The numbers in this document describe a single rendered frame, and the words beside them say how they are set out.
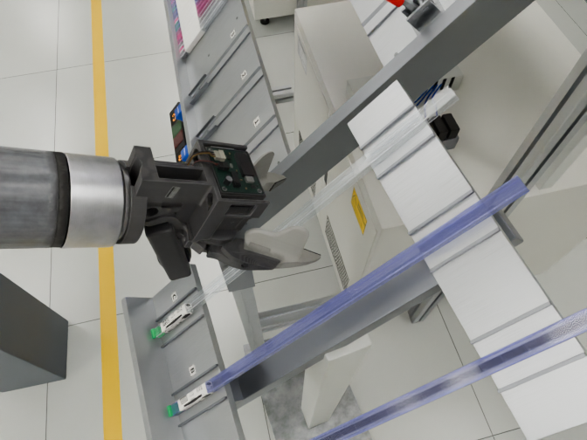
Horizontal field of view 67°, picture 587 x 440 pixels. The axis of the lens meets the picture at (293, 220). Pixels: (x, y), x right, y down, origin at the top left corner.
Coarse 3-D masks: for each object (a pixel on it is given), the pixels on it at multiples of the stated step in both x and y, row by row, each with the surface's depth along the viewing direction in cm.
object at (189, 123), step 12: (168, 0) 103; (168, 12) 101; (168, 24) 99; (180, 60) 94; (180, 72) 91; (180, 84) 89; (180, 96) 88; (192, 108) 88; (192, 120) 85; (192, 132) 84; (192, 144) 82
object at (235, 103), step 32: (224, 32) 84; (192, 64) 92; (224, 64) 82; (256, 64) 74; (192, 96) 89; (224, 96) 80; (256, 96) 73; (224, 128) 78; (256, 128) 71; (256, 160) 69
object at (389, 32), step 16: (352, 0) 60; (368, 0) 58; (384, 0) 56; (448, 0) 49; (368, 16) 58; (384, 16) 55; (400, 16) 54; (368, 32) 57; (384, 32) 55; (400, 32) 53; (384, 48) 54; (400, 48) 53; (384, 64) 54
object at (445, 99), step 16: (448, 96) 41; (416, 112) 43; (432, 112) 42; (400, 128) 44; (416, 128) 43; (384, 144) 45; (400, 144) 44; (368, 160) 46; (352, 176) 47; (320, 192) 49; (336, 192) 48; (304, 208) 50; (320, 208) 49; (288, 224) 51; (224, 272) 57; (240, 272) 56; (208, 288) 58; (192, 304) 60; (160, 336) 64
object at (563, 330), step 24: (528, 336) 34; (552, 336) 33; (576, 336) 32; (480, 360) 36; (504, 360) 35; (432, 384) 38; (456, 384) 37; (384, 408) 40; (408, 408) 39; (336, 432) 43; (360, 432) 41
